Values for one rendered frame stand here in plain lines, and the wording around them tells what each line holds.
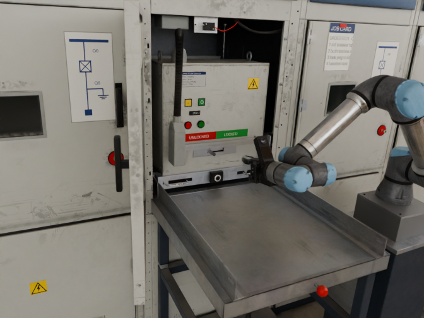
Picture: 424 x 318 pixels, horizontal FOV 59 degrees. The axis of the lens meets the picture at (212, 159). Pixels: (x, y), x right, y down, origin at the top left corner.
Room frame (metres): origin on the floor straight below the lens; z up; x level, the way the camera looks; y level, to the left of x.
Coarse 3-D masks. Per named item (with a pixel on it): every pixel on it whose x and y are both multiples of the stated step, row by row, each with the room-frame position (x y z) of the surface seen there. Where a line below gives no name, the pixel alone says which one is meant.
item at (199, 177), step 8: (216, 168) 1.60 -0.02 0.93; (224, 168) 1.61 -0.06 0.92; (232, 168) 1.62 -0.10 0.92; (240, 168) 1.64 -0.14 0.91; (248, 168) 1.66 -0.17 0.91; (160, 176) 1.48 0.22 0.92; (168, 176) 1.49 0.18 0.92; (176, 176) 1.50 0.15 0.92; (184, 176) 1.52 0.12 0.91; (192, 176) 1.54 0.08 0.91; (200, 176) 1.55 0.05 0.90; (208, 176) 1.57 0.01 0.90; (224, 176) 1.61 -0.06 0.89; (232, 176) 1.62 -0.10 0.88; (240, 176) 1.64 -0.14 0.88; (248, 176) 1.66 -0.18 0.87; (160, 184) 1.47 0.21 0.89; (168, 184) 1.49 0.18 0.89; (192, 184) 1.54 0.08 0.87
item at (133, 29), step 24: (144, 120) 1.41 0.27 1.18; (120, 144) 0.83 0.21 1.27; (144, 144) 1.39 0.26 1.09; (120, 168) 0.83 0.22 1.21; (144, 168) 1.41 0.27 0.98; (144, 192) 1.41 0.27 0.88; (144, 216) 1.27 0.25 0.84; (144, 240) 1.11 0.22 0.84; (144, 264) 0.82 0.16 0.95; (144, 288) 0.80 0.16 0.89
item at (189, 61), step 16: (160, 64) 1.51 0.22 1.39; (192, 64) 1.55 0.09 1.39; (208, 64) 1.58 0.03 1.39; (224, 64) 1.61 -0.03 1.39; (240, 64) 1.64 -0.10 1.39; (256, 64) 1.68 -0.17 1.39; (160, 80) 1.51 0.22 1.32; (160, 96) 1.51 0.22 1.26; (160, 112) 1.51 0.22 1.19; (160, 128) 1.52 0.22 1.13; (160, 144) 1.52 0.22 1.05; (160, 160) 1.52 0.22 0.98
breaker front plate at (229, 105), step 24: (168, 72) 1.50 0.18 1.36; (216, 72) 1.59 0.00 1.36; (240, 72) 1.64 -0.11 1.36; (264, 72) 1.69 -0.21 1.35; (168, 96) 1.50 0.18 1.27; (192, 96) 1.55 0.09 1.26; (216, 96) 1.59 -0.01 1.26; (240, 96) 1.64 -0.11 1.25; (264, 96) 1.70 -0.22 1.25; (168, 120) 1.50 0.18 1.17; (192, 120) 1.55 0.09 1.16; (216, 120) 1.60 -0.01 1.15; (240, 120) 1.65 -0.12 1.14; (168, 168) 1.50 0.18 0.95; (192, 168) 1.55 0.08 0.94
